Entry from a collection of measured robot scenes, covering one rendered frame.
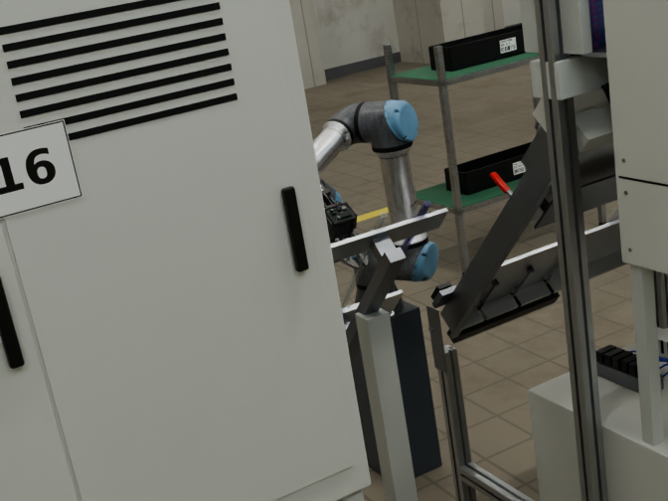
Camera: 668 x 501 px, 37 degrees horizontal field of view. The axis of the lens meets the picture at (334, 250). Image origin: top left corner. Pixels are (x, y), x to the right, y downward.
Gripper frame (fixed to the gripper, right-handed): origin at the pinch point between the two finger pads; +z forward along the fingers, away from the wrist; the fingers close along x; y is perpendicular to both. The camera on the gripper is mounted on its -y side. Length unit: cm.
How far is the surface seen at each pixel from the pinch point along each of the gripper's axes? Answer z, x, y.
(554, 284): 9, 57, -23
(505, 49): -173, 192, -93
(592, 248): 8, 67, -13
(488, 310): 9.1, 35.4, -22.3
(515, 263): 10.8, 37.9, -4.9
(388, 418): 23.1, -1.9, -29.0
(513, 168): -144, 189, -144
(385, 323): 11.5, 1.3, -8.7
